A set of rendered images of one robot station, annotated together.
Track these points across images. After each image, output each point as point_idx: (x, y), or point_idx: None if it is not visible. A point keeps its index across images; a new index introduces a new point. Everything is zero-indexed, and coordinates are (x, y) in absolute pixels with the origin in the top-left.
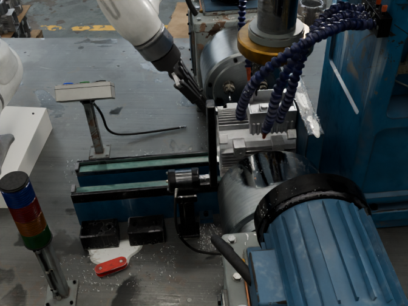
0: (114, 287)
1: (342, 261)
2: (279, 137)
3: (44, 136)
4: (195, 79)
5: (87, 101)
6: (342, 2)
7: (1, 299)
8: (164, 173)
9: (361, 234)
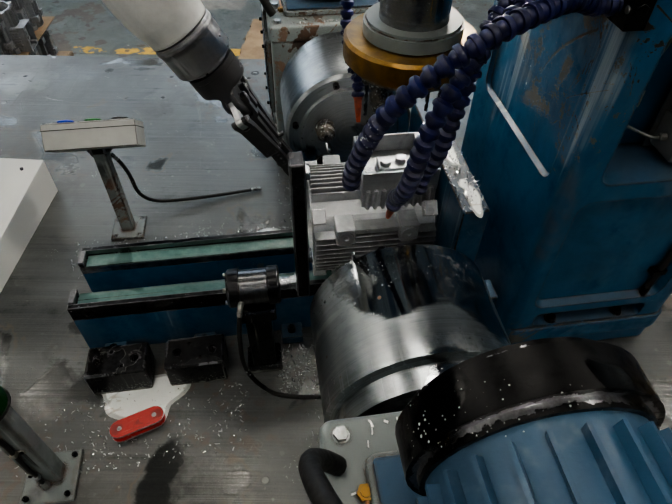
0: (142, 460)
1: None
2: (410, 213)
3: (41, 204)
4: (270, 116)
5: (99, 150)
6: None
7: None
8: (226, 266)
9: None
